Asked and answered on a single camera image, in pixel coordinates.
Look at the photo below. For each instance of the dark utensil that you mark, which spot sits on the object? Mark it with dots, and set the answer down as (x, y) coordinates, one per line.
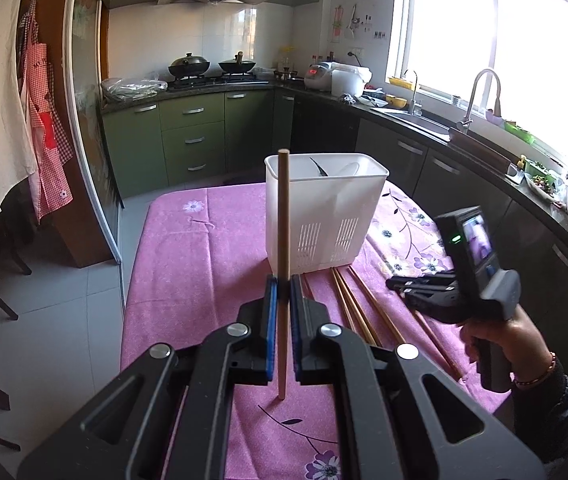
(320, 167)

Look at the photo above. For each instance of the steel kitchen sink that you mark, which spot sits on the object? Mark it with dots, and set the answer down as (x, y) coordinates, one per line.
(409, 119)

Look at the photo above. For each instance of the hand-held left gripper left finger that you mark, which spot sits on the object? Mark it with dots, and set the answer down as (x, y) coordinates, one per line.
(270, 330)

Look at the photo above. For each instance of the white plastic utensil holder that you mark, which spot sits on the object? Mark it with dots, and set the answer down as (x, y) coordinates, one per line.
(324, 210)

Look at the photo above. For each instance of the red checkered apron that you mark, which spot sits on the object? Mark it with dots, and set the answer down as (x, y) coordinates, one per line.
(44, 110)

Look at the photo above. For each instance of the person's right hand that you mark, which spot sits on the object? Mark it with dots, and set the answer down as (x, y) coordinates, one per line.
(514, 345)

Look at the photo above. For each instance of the pink floral tablecloth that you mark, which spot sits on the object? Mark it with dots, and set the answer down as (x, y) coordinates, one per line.
(204, 270)

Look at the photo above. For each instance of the clear plastic bag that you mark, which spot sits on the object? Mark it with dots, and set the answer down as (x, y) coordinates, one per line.
(131, 89)

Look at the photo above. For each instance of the black wok with lid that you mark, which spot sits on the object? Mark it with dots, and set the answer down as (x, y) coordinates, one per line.
(189, 65)

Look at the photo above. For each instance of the kitchen window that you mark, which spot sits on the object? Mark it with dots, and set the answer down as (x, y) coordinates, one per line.
(489, 50)

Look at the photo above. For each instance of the green lower kitchen cabinets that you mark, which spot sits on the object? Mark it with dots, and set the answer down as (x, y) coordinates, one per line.
(189, 140)

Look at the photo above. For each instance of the wooden chopstick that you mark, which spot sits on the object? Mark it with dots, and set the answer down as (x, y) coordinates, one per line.
(307, 285)
(282, 220)
(439, 347)
(345, 300)
(359, 312)
(375, 302)

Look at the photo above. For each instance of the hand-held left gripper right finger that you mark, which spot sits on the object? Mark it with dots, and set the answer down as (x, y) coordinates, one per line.
(298, 330)

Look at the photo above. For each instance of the wall socket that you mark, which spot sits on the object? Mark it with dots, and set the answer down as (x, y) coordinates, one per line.
(356, 53)

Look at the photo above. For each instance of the small steel faucet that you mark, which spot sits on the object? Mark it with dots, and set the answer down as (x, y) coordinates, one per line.
(415, 95)

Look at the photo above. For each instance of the gas stove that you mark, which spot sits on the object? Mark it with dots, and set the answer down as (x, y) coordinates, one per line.
(214, 82)

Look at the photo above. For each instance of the dark under-sink cabinets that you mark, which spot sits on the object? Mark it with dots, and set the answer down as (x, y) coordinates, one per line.
(404, 160)

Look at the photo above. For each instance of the yellow bowl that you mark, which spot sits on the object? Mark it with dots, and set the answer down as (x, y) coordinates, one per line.
(396, 102)

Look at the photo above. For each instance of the person's right forearm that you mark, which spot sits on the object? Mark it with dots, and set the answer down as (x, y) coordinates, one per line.
(549, 410)

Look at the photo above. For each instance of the tall steel kitchen faucet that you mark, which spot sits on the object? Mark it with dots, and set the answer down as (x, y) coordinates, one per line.
(470, 105)

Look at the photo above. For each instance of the glass sliding door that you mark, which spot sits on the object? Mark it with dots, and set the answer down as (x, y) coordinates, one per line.
(91, 110)

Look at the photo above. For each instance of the wall hanging decoration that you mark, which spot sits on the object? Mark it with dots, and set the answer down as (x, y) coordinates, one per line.
(351, 22)

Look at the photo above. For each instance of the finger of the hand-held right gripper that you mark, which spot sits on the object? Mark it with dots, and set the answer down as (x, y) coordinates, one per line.
(421, 282)
(424, 301)

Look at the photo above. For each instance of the green tray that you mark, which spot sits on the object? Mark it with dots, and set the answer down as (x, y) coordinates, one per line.
(519, 132)

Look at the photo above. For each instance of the plate of food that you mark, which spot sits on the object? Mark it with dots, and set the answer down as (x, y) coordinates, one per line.
(541, 182)

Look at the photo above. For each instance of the white rice cooker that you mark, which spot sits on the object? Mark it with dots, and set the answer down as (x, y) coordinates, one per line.
(318, 77)

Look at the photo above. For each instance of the white plastic container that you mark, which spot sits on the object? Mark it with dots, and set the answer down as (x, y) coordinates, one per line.
(349, 82)

